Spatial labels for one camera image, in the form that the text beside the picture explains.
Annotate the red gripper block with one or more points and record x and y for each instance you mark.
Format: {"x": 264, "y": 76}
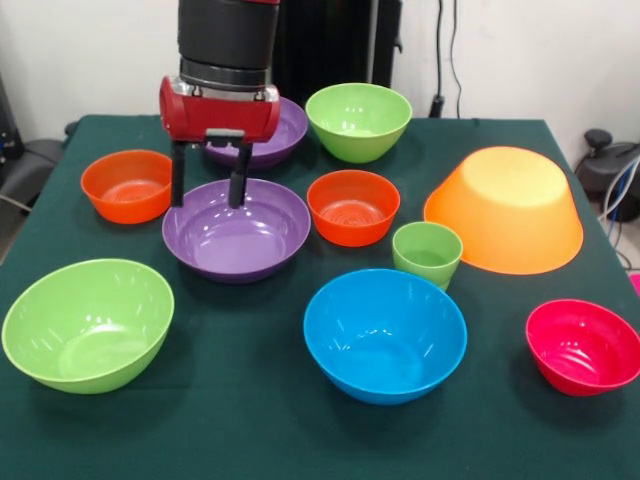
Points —
{"x": 220, "y": 117}

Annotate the purple plastic bowl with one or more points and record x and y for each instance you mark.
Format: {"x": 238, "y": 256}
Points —
{"x": 290, "y": 135}
{"x": 235, "y": 250}

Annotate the green plastic bowl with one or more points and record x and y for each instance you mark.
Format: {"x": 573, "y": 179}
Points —
{"x": 357, "y": 142}
{"x": 87, "y": 332}

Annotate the large orange plastic bowl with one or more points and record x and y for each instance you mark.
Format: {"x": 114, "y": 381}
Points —
{"x": 505, "y": 225}

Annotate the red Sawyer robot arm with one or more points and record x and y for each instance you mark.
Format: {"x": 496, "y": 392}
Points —
{"x": 227, "y": 35}

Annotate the orange-red plastic bowl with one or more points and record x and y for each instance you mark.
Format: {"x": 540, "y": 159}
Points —
{"x": 352, "y": 225}
{"x": 125, "y": 205}

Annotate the green plastic cup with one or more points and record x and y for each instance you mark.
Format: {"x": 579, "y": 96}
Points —
{"x": 425, "y": 260}
{"x": 446, "y": 284}

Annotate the blue plastic bowl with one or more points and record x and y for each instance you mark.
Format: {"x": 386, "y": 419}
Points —
{"x": 385, "y": 350}

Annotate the dark green tablecloth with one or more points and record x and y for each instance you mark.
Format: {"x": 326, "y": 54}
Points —
{"x": 320, "y": 440}

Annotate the pink plastic bowl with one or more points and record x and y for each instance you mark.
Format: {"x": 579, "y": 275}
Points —
{"x": 580, "y": 355}

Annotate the black pedestal foot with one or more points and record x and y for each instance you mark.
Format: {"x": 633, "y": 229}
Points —
{"x": 35, "y": 165}
{"x": 600, "y": 170}

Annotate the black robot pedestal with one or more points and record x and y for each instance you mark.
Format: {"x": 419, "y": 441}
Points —
{"x": 330, "y": 45}

